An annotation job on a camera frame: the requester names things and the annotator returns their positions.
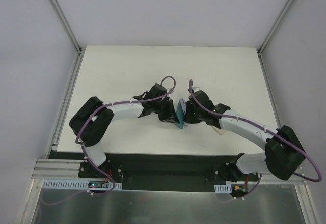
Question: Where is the beige phone with ring holder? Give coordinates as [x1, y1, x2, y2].
[212, 126, 227, 135]

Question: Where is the aluminium frame post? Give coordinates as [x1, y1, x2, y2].
[257, 0, 296, 57]
[48, 0, 83, 54]

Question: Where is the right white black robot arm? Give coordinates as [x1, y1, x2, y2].
[185, 90, 305, 182]

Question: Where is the left white slotted cable duct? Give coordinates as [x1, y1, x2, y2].
[43, 179, 113, 191]

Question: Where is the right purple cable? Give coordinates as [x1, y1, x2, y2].
[187, 78, 323, 203]

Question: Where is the lavender phone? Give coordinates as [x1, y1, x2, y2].
[179, 98, 188, 128]

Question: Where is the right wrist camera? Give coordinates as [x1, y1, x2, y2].
[192, 87, 201, 93]

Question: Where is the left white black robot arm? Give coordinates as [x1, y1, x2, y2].
[69, 83, 180, 178]

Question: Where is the white slotted cable duct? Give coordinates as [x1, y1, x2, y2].
[214, 184, 232, 194]
[43, 179, 113, 191]

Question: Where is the left aluminium frame post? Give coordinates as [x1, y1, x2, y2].
[48, 0, 83, 54]

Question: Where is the right white slotted cable duct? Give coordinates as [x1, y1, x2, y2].
[214, 184, 232, 194]

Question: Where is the right aluminium frame post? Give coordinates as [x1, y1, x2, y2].
[257, 0, 296, 57]

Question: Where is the teal smartphone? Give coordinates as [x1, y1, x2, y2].
[176, 102, 184, 129]

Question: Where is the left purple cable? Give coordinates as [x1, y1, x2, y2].
[40, 75, 178, 205]

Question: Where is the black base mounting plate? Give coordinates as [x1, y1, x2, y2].
[48, 150, 263, 191]

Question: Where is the purple cable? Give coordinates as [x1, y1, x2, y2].
[187, 78, 323, 203]
[40, 75, 178, 205]

